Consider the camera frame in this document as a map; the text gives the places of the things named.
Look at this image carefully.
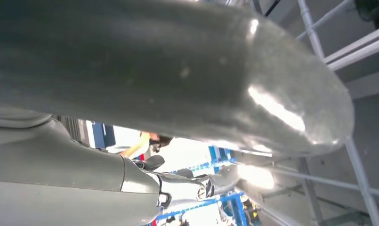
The person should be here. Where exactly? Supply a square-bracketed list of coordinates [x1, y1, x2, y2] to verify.
[118, 131, 175, 160]

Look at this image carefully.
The blue metal shelf rack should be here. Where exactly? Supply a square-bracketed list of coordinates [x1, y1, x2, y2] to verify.
[156, 145, 250, 226]

